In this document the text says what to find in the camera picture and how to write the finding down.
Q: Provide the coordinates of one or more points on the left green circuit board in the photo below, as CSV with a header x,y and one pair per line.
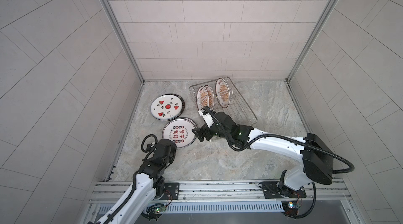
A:
x,y
156,209

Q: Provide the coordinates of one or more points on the wire metal dish rack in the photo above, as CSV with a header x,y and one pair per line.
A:
x,y
238,109

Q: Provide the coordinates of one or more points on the white red character plate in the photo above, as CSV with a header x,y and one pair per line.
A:
x,y
182,123

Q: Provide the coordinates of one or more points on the right green circuit board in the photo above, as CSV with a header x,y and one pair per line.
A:
x,y
291,208

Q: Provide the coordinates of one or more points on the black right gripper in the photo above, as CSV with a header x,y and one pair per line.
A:
x,y
205,129

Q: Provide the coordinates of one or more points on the orange sunburst plate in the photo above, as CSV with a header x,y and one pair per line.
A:
x,y
211,96
202,98

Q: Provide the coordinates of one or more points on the green circuit board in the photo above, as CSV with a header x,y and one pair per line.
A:
x,y
156,209
291,208

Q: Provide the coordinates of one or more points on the dark striped rim plate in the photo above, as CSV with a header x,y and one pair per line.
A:
x,y
183,105

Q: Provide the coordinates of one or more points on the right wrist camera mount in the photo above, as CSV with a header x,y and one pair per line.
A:
x,y
205,113

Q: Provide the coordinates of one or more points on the white watermelon plate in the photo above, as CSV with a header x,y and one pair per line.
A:
x,y
165,107

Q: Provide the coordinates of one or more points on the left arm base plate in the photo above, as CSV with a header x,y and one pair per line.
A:
x,y
167,191

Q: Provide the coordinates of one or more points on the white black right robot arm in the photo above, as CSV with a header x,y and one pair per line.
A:
x,y
315,160

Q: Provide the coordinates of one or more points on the front orange sunburst plate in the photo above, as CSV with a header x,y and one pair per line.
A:
x,y
202,98

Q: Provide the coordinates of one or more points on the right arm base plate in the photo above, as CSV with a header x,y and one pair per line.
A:
x,y
270,189

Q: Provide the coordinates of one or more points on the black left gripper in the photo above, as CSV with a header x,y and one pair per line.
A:
x,y
173,147

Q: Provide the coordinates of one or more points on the aluminium front rail frame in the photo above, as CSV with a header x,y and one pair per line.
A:
x,y
246,196

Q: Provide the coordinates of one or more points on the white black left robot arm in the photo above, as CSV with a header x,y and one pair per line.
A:
x,y
148,183

